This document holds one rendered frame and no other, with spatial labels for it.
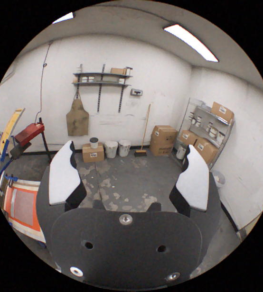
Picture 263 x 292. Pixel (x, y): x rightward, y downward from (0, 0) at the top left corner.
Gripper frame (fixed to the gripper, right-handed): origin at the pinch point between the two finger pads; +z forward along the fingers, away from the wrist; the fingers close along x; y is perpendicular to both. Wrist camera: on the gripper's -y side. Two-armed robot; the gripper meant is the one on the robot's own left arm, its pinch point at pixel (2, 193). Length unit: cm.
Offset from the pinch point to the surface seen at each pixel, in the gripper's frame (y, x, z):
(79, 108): -194, 80, -10
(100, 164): -150, 124, 108
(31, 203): -6.5, 40.3, 13.5
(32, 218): 9.3, 42.4, 13.6
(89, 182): -102, 94, 109
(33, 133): -112, 7, 1
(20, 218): 14.5, 23.3, 13.6
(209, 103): -113, 368, -84
